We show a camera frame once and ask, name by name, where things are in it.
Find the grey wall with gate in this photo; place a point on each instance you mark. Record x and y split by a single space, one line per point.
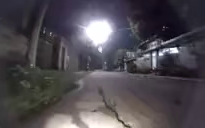
61 53

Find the building with lit windows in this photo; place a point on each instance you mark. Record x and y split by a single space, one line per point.
163 55

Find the leafy tree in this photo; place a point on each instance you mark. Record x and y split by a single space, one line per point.
146 20

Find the bright street lamp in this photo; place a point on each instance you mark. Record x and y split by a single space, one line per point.
98 31

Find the weedy grass verge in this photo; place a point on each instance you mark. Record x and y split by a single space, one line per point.
33 87

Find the grey concrete road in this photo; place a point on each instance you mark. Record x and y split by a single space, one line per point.
140 96

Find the tree trunk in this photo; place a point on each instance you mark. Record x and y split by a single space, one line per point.
35 36

